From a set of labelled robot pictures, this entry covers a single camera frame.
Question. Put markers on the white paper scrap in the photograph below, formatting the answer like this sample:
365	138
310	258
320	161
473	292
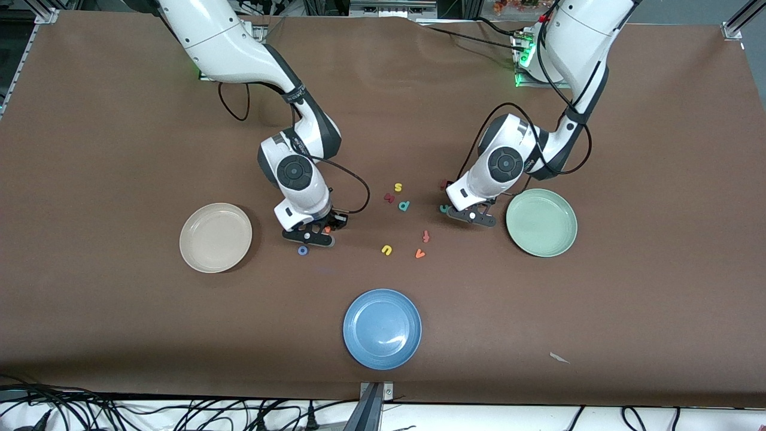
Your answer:
558	357

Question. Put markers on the colourful floral object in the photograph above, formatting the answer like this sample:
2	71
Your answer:
514	5

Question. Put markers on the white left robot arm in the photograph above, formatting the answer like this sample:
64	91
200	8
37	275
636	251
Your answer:
574	36

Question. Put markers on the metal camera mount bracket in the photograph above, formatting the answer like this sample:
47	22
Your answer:
374	395

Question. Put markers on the blue plate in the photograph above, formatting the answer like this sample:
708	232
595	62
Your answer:
382	329

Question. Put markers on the beige plate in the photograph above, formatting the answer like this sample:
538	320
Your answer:
215	237

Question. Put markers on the green plate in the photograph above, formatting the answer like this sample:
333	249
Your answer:
541	222

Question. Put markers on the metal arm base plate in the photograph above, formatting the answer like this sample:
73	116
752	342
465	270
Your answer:
263	36
529	82

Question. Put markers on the aluminium table corner bracket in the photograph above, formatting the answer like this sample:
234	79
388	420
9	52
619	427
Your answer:
733	31
46	15

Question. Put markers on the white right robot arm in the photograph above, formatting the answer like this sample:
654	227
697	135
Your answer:
227	42

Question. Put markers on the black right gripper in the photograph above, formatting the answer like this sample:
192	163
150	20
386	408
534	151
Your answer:
333	221

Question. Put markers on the grey equipment box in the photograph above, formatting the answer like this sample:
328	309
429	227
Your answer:
392	8

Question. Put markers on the brown table cover sheet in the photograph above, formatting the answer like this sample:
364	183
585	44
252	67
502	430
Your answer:
383	120

